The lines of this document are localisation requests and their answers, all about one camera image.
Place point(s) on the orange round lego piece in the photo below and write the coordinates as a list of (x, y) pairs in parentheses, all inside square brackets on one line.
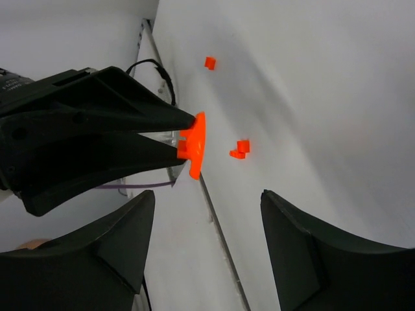
[(191, 145)]

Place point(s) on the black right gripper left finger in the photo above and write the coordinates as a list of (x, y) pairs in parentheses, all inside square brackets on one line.
[(97, 267)]

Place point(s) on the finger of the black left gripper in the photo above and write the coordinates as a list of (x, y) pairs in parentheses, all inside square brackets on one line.
[(97, 171), (113, 96)]

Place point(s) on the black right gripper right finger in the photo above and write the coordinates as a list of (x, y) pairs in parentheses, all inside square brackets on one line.
[(317, 266)]

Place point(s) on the small orange lego piece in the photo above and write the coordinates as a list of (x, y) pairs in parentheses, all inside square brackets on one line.
[(210, 63)]

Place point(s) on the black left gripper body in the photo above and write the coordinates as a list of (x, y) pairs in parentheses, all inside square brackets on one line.
[(42, 148)]

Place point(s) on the orange zigzag lego piece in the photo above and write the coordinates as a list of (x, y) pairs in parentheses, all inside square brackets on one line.
[(242, 149)]

